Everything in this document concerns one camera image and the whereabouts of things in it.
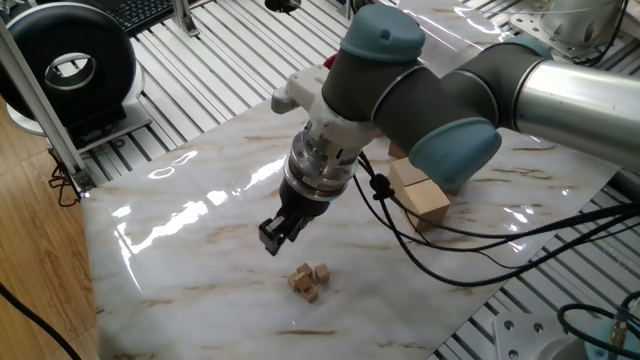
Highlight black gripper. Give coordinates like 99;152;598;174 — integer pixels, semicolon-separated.
258;177;334;257

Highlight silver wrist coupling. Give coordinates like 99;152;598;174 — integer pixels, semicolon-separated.
283;129;361;201

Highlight glossy marble pattern mat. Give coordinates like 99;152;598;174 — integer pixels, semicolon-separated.
79;0;640;360

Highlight black computer keyboard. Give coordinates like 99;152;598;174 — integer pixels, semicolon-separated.
97;0;201;37

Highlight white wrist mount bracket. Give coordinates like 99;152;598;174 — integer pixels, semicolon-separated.
270;64;381;151

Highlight grey device base plate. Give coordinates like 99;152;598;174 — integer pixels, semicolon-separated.
74;99;154;154

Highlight thin black wire loops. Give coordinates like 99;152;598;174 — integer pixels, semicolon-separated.
48;149;81;207

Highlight short aluminium post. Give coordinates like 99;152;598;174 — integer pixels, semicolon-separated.
172;0;201;37

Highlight black round ring device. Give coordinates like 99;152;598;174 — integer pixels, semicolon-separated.
0;2;146;137

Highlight black floor cable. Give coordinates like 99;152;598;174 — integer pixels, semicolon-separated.
0;282;84;360

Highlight aluminium frame post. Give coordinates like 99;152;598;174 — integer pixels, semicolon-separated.
0;19;97;196

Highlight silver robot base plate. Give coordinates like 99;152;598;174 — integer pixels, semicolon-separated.
492;312;591;360

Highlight thick black cable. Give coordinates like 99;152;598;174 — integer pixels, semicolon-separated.
557;289;640;360

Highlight metal cable connector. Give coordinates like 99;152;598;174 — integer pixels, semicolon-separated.
609;309;629;354

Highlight silver perforated mount plate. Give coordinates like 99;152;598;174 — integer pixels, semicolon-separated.
509;0;632;62

